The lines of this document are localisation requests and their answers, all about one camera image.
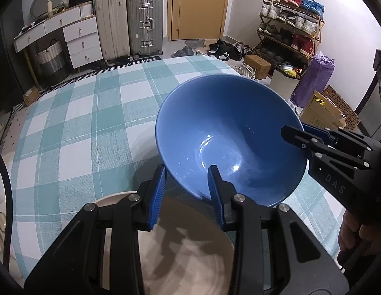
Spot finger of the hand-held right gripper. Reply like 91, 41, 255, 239
302, 123, 381, 152
281, 125, 370, 170

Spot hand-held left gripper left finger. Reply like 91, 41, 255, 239
24, 164, 167, 295

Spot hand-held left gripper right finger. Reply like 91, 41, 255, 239
207, 164, 350, 295

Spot blue plastic bowl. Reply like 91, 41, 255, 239
155, 74, 309, 208

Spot cream round plate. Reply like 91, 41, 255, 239
93, 190, 236, 295

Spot person's right hand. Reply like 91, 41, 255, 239
338, 211, 375, 251

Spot cardboard box with green print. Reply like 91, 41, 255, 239
299, 90, 347, 130

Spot purple bag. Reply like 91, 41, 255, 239
290, 54, 336, 107

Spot white trash bin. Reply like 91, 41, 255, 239
269, 63, 302, 101

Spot small brown cardboard box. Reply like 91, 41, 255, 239
243, 54, 273, 79

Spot white grey sneakers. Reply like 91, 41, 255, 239
232, 63, 259, 79

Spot wooden shoe rack with shoes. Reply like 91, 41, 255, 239
257, 0, 325, 66

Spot pile of black shoes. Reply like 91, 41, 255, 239
208, 40, 250, 61

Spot grey slippers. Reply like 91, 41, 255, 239
172, 45, 197, 59

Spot small floor cardboard box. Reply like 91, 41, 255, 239
22, 86, 42, 107

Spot wooden door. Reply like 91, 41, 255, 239
166, 0, 233, 42

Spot white drawer unit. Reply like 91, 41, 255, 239
63, 15, 104, 69

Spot silver suitcase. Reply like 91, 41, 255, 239
126, 0, 164, 58

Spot beige suitcase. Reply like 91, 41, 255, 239
94, 0, 131, 62

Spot white desk with drawers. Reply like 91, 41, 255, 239
13, 3, 97, 53

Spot oval mirror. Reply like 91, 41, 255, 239
30, 0, 75, 19

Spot black cable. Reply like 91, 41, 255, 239
0, 142, 11, 271

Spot wicker basket with handles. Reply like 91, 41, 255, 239
32, 38, 70, 77

